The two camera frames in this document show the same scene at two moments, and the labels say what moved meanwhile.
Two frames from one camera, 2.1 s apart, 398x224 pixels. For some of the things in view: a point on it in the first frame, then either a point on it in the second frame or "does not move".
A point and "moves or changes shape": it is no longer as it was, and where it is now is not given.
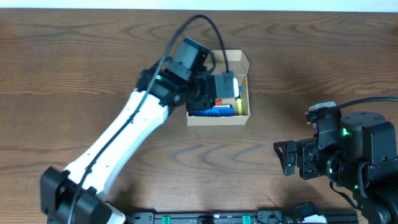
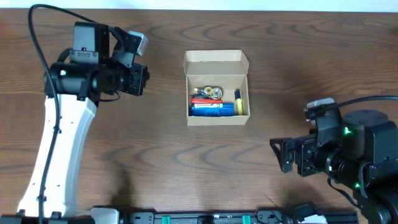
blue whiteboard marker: x=240 y=88 moves or changes shape
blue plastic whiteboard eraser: x=214 y=112 does not move
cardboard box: x=239 y=65 does not move
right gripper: x=307 y=149 does not move
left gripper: x=199 y=105 → x=138 y=73
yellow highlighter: x=239 y=104 does not move
